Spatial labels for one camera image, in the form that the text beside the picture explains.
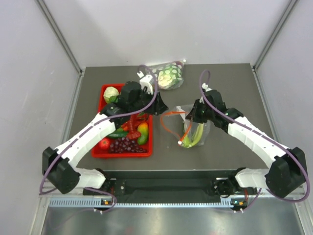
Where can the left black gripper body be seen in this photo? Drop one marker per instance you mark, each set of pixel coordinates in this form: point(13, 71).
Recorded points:
point(145, 99)

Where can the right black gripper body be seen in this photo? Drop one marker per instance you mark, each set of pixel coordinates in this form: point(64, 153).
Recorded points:
point(205, 114)

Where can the clear orange zip bag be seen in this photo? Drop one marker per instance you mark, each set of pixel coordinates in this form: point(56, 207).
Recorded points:
point(174, 120)

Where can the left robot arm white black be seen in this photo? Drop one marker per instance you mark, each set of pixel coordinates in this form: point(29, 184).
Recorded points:
point(60, 163)

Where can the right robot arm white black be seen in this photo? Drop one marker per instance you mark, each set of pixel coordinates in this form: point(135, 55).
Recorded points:
point(286, 170)

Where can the fake white cauliflower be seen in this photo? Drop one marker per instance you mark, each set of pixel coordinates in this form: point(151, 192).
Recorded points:
point(110, 94)

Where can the fake celery stalk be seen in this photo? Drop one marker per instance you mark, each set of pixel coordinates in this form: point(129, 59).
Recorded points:
point(189, 138)

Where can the fake mango yellow green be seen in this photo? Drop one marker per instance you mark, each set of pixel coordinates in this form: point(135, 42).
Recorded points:
point(143, 129)

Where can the fake red lobster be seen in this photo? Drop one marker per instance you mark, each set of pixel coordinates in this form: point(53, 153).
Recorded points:
point(132, 125)

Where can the fake cabbage in bag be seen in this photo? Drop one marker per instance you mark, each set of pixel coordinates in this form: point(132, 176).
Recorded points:
point(170, 77)

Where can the clear bag with cabbage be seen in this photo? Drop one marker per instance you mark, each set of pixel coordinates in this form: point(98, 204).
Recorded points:
point(155, 69)

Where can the fake green cucumber in tray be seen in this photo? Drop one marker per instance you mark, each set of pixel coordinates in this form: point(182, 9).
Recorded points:
point(116, 135)

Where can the fake purple grapes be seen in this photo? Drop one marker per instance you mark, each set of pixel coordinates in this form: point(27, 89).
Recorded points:
point(125, 145)

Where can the fake red strawberry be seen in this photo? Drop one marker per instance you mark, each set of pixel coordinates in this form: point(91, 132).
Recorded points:
point(104, 144)

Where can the red plastic tray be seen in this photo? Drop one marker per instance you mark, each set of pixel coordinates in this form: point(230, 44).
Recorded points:
point(96, 152)

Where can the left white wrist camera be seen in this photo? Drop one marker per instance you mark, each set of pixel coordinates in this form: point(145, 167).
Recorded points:
point(147, 82)

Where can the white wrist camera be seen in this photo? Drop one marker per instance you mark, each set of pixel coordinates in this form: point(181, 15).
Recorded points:
point(204, 88)
point(147, 82)

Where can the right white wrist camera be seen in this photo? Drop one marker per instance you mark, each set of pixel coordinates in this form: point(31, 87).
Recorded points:
point(204, 88)

